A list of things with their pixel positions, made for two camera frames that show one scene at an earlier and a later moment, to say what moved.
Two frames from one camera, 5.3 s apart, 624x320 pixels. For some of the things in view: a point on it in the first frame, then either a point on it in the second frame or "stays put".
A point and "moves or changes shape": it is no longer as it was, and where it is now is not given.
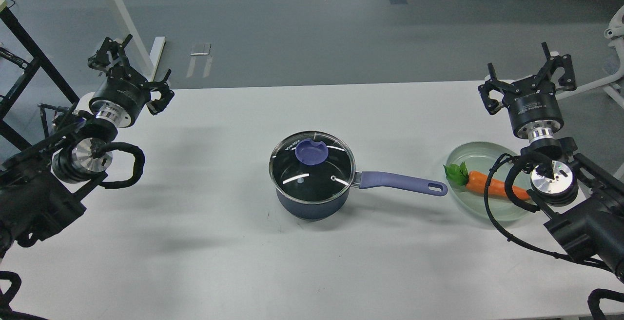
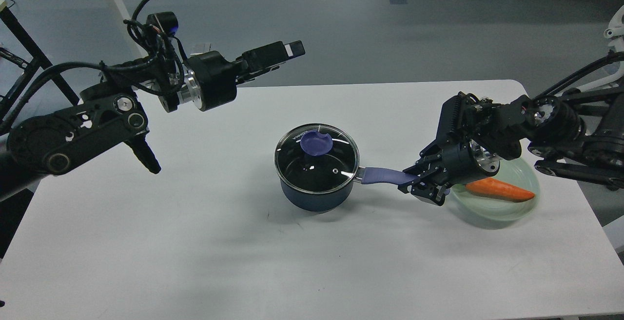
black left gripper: x=120 y=98 -> x=210 y=77
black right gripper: x=534 y=109 -> x=462 y=163
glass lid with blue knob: x=312 y=167 moves or changes shape
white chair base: x=614 y=85 stays put
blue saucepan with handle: x=329 y=210 moves or changes shape
